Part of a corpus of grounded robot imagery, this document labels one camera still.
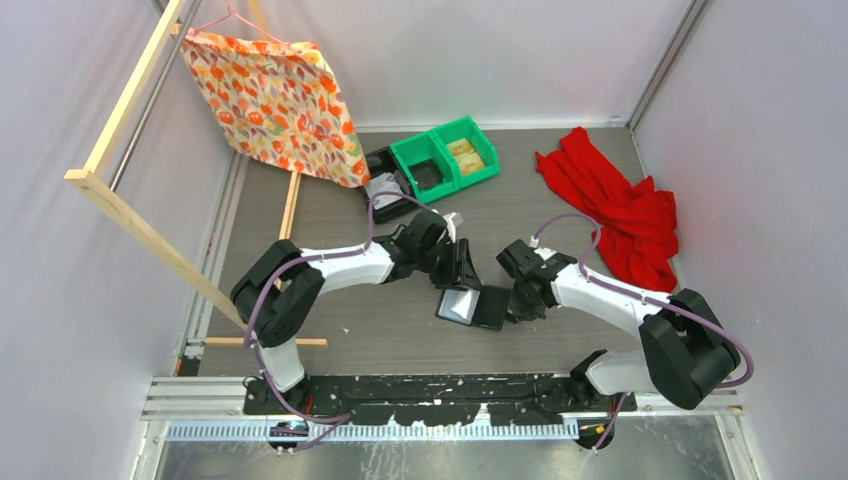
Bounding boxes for pink hanger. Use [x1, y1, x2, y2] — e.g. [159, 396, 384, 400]
[191, 0, 282, 43]

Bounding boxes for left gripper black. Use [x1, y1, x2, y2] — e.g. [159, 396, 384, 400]
[416, 238, 482, 293]

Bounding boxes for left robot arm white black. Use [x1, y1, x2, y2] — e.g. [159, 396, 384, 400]
[230, 210, 483, 414]

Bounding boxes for green bin with yellow packets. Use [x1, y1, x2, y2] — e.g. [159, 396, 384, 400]
[431, 116, 501, 189]

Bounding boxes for green bin with dark item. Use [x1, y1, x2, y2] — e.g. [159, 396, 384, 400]
[390, 132, 459, 204]

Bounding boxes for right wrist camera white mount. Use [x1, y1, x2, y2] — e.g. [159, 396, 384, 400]
[528, 237, 556, 260]

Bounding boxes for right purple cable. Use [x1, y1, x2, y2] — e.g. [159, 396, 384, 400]
[529, 213, 757, 452]

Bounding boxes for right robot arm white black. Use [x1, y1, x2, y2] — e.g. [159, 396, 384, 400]
[496, 240, 743, 411]

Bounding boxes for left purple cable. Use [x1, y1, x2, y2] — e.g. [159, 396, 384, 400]
[242, 190, 432, 458]

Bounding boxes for black leather card holder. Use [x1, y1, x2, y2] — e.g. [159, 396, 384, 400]
[435, 285, 511, 331]

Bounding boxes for floral fabric bag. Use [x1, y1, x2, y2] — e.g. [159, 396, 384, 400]
[180, 29, 371, 188]

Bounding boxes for purple cable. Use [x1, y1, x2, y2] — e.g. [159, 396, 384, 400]
[529, 213, 757, 452]
[242, 190, 432, 458]

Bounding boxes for yellow packets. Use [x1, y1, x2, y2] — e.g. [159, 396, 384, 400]
[447, 138, 485, 176]

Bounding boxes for white cards in tray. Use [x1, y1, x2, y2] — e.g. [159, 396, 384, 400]
[364, 172, 403, 210]

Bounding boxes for red cloth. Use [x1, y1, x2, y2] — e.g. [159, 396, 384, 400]
[535, 127, 679, 292]

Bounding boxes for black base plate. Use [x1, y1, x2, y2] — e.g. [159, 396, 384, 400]
[241, 373, 636, 427]

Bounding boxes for wooden rack frame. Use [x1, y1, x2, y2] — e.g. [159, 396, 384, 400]
[64, 0, 329, 348]

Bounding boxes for dark item in bin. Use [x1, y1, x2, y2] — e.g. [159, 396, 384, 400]
[409, 159, 444, 191]

